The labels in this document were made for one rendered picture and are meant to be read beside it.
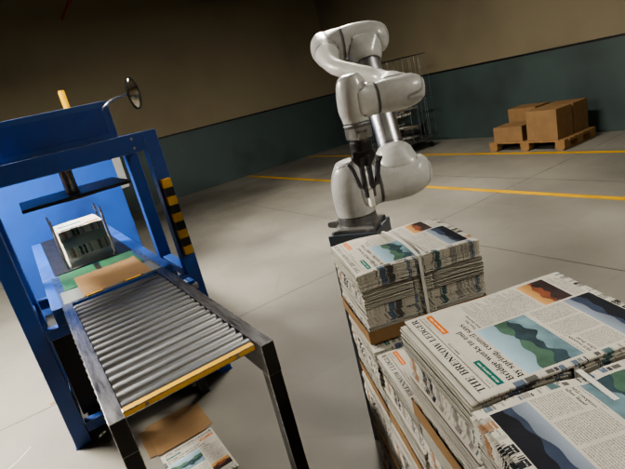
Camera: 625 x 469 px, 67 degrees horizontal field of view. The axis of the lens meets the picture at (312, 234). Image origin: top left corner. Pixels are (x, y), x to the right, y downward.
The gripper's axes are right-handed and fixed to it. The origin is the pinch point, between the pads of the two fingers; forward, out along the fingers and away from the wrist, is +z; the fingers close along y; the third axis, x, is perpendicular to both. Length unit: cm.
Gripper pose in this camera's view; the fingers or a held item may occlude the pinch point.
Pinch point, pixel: (370, 196)
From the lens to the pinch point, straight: 167.0
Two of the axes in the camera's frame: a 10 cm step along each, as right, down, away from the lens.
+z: 2.2, 9.3, 2.9
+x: -2.0, -2.5, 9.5
